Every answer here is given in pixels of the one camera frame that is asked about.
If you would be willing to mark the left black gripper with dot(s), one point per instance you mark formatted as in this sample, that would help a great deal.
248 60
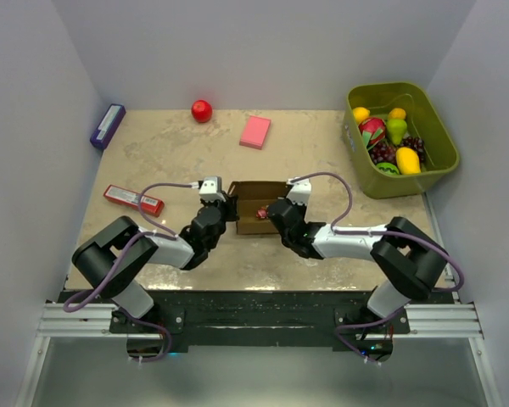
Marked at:
231 206

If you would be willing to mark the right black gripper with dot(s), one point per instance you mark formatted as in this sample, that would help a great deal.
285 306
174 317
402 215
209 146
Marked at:
301 209

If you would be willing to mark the brown cardboard box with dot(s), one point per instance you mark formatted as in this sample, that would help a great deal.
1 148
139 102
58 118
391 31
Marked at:
252 197

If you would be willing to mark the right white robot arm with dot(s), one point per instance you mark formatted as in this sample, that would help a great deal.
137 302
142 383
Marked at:
411 261

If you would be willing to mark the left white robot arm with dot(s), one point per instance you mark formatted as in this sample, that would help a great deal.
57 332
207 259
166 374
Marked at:
111 259

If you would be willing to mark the red rectangular box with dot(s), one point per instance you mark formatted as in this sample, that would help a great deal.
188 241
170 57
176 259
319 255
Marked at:
119 195

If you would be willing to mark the purple rectangular box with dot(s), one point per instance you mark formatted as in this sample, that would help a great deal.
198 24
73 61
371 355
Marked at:
107 127

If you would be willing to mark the pink sticky note pad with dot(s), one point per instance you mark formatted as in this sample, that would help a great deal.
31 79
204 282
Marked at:
255 132

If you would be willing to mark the green round toy fruit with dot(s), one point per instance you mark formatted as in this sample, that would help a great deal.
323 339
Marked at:
388 168

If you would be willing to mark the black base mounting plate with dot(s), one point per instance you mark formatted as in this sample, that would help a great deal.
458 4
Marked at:
324 319

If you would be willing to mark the red apple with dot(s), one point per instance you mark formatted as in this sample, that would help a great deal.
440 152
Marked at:
201 111

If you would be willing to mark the dark purple grapes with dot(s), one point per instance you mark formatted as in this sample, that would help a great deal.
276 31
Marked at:
385 151

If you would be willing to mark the red green dragon fruit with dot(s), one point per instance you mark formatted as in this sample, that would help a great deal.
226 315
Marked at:
373 131

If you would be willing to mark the yellow lemon left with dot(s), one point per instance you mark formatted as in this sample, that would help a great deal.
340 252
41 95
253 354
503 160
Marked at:
360 114

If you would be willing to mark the yellow mango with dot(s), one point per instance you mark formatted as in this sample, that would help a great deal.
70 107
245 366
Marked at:
408 161

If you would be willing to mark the olive green plastic bin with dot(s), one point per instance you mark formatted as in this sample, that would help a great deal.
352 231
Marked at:
422 120

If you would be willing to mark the green pear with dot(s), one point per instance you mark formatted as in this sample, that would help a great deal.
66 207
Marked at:
396 130

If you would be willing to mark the orange fruit right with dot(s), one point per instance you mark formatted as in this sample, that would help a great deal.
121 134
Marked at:
397 114

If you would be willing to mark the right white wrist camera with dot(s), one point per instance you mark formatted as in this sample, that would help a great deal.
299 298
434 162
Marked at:
299 192

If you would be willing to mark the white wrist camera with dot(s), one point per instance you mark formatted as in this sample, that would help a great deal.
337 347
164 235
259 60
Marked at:
299 192
210 190

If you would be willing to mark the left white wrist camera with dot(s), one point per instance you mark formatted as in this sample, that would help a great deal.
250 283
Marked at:
210 190

